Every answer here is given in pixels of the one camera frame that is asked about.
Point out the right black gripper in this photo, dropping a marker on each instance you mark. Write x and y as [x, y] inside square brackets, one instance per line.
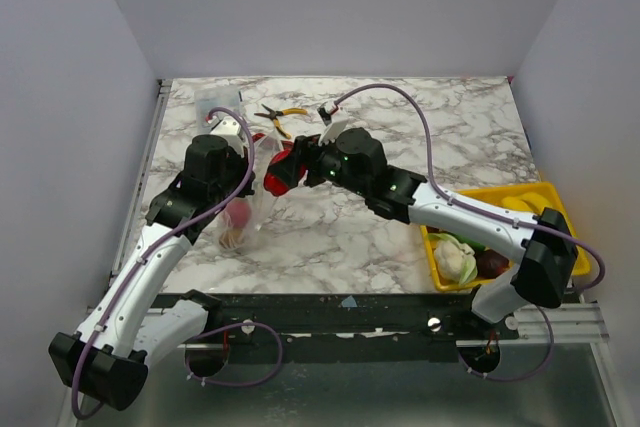
[307, 159]

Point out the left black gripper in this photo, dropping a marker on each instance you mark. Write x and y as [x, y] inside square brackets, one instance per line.
[241, 160]

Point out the clear zip top bag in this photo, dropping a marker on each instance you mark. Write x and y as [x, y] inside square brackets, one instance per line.
[262, 202]

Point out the orange brown toy mango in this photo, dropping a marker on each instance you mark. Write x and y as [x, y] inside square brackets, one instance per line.
[231, 239]

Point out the green toy pepper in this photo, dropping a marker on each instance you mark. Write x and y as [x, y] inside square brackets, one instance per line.
[476, 246]

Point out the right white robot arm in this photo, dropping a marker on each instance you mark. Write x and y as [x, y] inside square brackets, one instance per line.
[540, 246]

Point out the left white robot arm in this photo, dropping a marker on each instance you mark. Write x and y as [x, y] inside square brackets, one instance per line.
[100, 358]

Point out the clear plastic parts box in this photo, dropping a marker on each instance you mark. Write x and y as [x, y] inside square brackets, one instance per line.
[226, 96]

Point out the white toy cauliflower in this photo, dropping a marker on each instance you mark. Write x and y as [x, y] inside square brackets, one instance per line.
[455, 261]

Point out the dark maroon toy beet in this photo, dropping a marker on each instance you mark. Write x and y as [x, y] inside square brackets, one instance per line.
[491, 264]

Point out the yellow toy banana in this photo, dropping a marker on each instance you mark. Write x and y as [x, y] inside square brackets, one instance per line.
[527, 202]

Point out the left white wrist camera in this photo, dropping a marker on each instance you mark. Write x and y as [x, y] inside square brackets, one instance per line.
[231, 131]

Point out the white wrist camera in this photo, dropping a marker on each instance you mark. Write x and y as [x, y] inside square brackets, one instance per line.
[231, 131]
[335, 121]

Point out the yellow handled pliers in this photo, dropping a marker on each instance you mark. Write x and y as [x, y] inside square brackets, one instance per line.
[275, 115]

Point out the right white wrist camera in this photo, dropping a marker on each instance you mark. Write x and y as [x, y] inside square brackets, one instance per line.
[335, 121]

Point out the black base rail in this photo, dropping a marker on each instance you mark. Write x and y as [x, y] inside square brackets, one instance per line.
[343, 328]

